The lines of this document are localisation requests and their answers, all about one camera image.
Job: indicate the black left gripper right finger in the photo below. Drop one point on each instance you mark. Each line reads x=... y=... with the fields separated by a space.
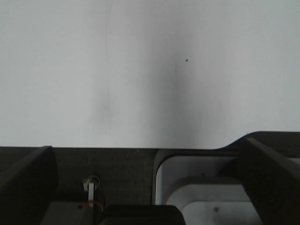
x=271 y=181

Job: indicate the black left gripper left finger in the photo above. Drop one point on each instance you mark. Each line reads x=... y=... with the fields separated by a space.
x=27 y=188

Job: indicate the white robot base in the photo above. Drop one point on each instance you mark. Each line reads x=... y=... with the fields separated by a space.
x=204 y=186

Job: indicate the white table leg foot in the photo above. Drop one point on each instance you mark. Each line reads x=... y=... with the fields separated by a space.
x=90 y=185

